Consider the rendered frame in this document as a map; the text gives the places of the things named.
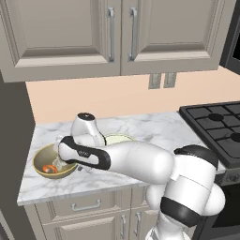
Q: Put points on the dark oven knob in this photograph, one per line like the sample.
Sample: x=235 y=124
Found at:
x=233 y=177

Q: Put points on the black gas hob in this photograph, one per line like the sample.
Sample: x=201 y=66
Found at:
x=218 y=125

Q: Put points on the pale garlic bulb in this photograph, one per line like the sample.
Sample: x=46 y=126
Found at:
x=59 y=162

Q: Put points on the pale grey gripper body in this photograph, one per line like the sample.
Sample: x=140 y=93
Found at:
x=57 y=142

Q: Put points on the dark oven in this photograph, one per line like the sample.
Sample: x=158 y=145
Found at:
x=229 y=206

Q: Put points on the wide beige drawer front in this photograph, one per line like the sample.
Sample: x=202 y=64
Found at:
x=56 y=207

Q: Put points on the narrow beige drawer front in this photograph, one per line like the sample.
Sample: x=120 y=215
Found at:
x=137 y=197

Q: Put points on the olive tan bowl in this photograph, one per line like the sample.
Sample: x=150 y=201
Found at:
x=42 y=156

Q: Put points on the orange shrimp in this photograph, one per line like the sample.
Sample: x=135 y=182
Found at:
x=49 y=169

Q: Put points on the wide beige base cupboard door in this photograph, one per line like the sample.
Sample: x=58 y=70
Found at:
x=87 y=228

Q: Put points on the narrow beige base cupboard door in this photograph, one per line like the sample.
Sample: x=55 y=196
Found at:
x=146 y=223

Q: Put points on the grey wall socket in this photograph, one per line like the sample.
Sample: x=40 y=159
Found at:
x=155 y=81
x=170 y=80

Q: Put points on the dark grey tall unit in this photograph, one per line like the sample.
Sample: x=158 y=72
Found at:
x=14 y=150

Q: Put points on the cream round plate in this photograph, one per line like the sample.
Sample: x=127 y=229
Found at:
x=117 y=138

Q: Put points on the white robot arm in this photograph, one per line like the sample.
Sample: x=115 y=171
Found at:
x=140 y=160

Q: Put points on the wide beige wall cupboard door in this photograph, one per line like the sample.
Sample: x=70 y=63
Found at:
x=59 y=31

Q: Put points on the dark grey range hood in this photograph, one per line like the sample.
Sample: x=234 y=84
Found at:
x=232 y=37

